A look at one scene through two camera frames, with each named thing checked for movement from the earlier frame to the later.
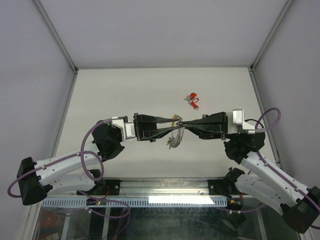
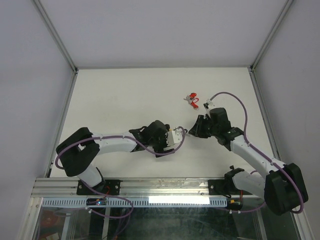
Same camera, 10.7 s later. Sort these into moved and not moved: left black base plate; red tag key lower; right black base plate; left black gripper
Moved: left black gripper
Not moved: left black base plate; right black base plate; red tag key lower
